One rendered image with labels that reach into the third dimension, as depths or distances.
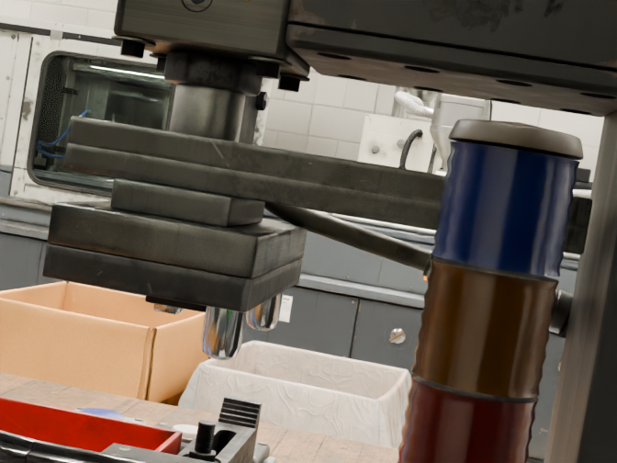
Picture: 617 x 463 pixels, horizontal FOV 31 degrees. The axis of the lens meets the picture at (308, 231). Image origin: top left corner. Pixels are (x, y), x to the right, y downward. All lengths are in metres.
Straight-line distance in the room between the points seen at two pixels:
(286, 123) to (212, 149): 6.62
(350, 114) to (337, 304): 2.19
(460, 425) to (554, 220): 0.06
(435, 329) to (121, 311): 3.16
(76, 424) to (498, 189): 0.63
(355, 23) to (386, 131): 5.15
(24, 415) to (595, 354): 0.52
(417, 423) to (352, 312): 4.78
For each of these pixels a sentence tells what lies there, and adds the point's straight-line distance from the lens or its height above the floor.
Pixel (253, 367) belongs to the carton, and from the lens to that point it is 3.39.
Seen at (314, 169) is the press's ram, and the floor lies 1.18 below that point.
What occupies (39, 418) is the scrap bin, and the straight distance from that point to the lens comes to 0.91.
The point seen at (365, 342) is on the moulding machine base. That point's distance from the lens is 5.10.
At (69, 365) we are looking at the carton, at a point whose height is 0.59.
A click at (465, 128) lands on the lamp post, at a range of 0.32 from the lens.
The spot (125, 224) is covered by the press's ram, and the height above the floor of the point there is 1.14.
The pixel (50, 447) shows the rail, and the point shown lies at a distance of 0.69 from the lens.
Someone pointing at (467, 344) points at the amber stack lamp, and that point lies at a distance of 0.32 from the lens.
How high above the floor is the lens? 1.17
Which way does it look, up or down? 3 degrees down
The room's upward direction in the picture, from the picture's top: 9 degrees clockwise
